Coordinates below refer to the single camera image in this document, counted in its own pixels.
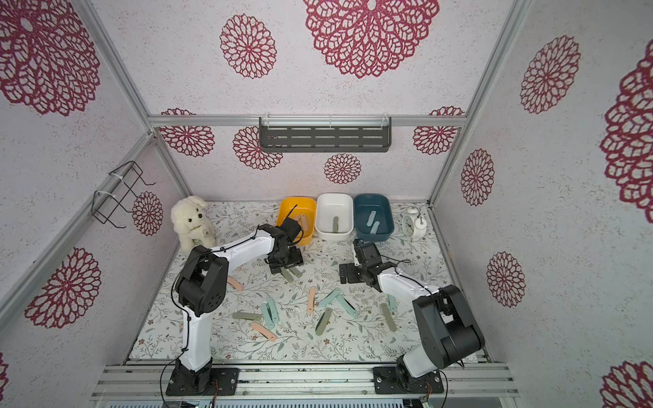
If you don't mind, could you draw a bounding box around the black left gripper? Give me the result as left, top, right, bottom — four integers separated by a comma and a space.
269, 245, 305, 275

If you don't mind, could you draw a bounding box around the mint green fruit knife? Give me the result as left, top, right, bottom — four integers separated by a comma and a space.
265, 297, 280, 324
318, 288, 342, 308
367, 210, 377, 227
370, 221, 380, 235
260, 303, 275, 330
337, 294, 359, 318
387, 295, 397, 314

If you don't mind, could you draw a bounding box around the dark teal storage box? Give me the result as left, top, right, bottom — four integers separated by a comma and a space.
354, 194, 395, 242

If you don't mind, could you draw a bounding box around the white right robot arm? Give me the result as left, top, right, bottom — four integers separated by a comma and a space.
339, 239, 486, 380

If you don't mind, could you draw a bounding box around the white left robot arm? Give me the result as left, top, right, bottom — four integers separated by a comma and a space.
173, 218, 305, 372

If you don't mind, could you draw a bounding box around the yellow storage box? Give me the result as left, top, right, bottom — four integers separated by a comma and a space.
277, 197, 317, 247

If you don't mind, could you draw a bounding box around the white alarm clock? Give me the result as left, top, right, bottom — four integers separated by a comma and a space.
401, 207, 428, 241

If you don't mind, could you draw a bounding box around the white plush dog toy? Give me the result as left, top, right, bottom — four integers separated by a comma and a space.
170, 195, 216, 253

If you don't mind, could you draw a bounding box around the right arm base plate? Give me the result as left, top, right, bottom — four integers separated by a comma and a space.
372, 365, 445, 394

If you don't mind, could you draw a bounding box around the grey wall shelf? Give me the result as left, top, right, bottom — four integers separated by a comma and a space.
258, 117, 392, 153

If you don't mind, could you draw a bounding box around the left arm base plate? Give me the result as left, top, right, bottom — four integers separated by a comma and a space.
164, 366, 241, 397

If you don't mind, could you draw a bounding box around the black wire wall rack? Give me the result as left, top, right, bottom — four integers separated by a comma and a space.
90, 160, 156, 230

